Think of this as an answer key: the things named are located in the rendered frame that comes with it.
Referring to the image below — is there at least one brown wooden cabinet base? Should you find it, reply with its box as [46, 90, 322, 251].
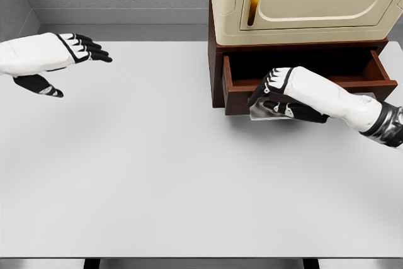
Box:
[207, 0, 390, 110]

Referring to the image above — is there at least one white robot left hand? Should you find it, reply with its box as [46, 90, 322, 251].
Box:
[0, 32, 113, 99]

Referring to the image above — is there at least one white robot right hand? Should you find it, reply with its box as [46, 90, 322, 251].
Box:
[247, 66, 341, 124]

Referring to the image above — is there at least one brown drawer with silver handle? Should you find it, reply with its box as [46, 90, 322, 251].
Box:
[222, 49, 399, 122]

